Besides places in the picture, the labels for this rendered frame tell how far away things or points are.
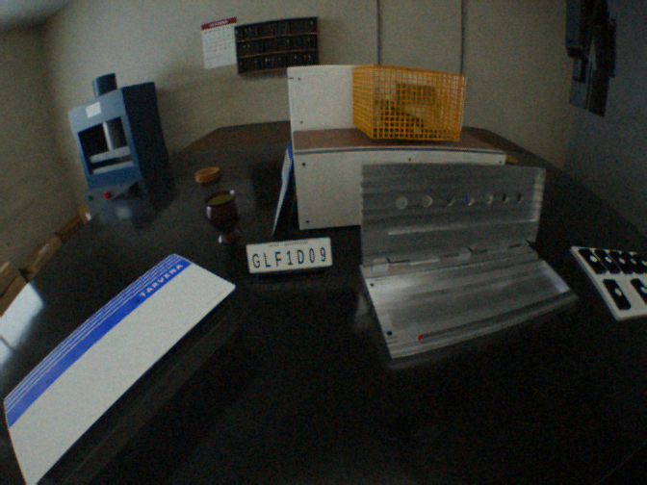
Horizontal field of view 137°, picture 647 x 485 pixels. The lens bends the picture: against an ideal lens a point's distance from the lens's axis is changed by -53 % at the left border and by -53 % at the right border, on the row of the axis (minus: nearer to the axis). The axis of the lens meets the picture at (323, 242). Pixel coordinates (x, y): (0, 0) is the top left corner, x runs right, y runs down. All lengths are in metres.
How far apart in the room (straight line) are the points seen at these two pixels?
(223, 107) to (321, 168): 1.87
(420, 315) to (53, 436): 0.54
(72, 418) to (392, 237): 0.54
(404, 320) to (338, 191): 0.32
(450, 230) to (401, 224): 0.10
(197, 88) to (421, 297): 2.30
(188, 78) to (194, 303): 2.26
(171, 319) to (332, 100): 0.66
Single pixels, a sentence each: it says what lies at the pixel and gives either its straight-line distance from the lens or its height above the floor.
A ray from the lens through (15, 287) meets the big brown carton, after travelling 3.03.
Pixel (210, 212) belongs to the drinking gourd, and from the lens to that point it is 0.61.
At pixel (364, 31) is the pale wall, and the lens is 2.25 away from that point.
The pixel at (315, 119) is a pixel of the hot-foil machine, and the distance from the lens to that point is 0.78.
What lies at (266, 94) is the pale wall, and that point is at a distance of 2.26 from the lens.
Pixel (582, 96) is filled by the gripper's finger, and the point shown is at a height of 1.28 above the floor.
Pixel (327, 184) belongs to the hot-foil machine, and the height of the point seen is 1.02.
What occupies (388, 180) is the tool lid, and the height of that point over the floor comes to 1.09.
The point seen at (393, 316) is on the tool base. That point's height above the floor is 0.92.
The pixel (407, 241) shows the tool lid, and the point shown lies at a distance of 0.49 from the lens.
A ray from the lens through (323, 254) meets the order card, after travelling 0.52.
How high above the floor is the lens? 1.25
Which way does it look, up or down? 35 degrees down
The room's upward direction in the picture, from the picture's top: 2 degrees counter-clockwise
